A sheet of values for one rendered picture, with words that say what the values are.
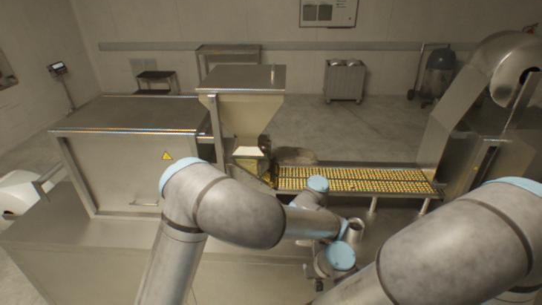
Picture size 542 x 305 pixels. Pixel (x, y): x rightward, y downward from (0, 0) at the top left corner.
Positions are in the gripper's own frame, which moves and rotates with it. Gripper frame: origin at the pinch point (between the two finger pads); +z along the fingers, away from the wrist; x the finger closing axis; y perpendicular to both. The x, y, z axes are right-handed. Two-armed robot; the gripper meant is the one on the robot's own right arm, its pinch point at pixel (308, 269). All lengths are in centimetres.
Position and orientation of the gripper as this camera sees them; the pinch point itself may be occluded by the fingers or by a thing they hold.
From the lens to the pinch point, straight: 128.6
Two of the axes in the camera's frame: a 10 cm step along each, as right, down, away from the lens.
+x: 9.8, -0.1, 2.1
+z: -1.7, 6.0, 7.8
